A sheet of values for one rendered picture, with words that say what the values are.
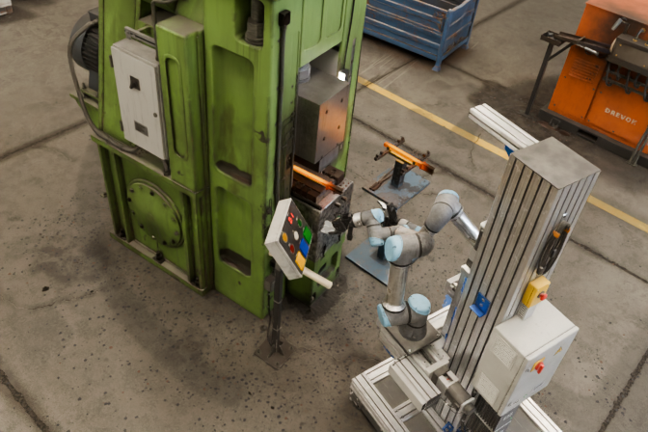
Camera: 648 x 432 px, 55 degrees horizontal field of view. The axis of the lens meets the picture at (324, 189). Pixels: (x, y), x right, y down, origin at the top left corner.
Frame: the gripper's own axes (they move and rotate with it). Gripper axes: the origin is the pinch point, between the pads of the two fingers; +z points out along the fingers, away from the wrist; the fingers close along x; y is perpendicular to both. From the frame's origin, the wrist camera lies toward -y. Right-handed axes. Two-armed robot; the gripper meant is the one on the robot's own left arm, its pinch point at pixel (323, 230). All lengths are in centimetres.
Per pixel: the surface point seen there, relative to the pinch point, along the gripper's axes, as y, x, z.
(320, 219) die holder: -15.0, -30.5, 15.0
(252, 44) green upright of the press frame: 105, -20, -8
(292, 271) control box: 0.2, 27.1, 13.1
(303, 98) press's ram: 63, -35, -11
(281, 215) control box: 22.6, 6.9, 13.4
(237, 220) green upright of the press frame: 1, -29, 65
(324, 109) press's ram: 53, -35, -19
